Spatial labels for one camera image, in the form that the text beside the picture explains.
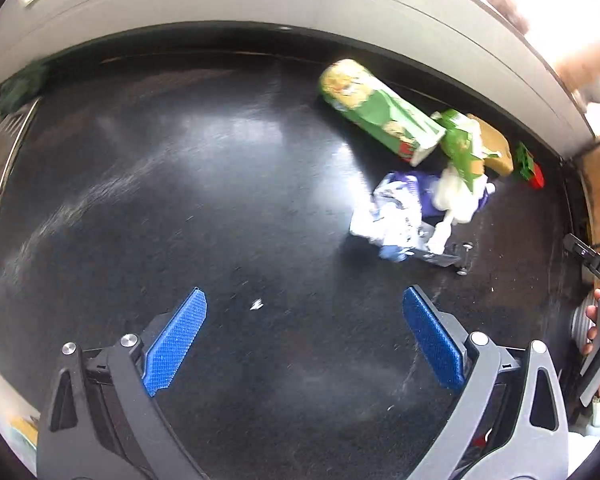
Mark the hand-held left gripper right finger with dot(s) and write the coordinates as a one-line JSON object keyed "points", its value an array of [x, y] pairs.
{"points": [[432, 342]]}

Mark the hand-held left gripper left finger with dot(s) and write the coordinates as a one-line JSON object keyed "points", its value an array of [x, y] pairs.
{"points": [[177, 342]]}

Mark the blue white toothpaste tube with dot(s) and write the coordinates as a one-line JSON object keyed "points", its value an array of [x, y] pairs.
{"points": [[395, 210]]}

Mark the white foam piece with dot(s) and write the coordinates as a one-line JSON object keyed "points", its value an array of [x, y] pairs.
{"points": [[455, 197]]}

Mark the round steel dish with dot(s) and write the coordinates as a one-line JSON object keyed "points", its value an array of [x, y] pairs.
{"points": [[577, 322]]}

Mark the black razor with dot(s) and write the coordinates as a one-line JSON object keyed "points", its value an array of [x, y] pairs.
{"points": [[452, 259]]}

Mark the small green red packet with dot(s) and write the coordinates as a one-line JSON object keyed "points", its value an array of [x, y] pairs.
{"points": [[527, 167]]}

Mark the brown paper packet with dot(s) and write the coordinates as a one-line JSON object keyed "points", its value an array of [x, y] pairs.
{"points": [[495, 147]]}

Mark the small green crumpled packet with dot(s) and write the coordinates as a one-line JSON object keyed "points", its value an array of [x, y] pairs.
{"points": [[460, 147]]}

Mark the cardboard box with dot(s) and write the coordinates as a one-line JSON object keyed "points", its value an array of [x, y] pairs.
{"points": [[582, 62]]}

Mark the large green snack packet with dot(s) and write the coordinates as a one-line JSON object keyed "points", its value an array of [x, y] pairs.
{"points": [[375, 110]]}

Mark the green cloth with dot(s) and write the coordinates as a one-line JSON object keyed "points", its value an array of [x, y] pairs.
{"points": [[22, 87]]}

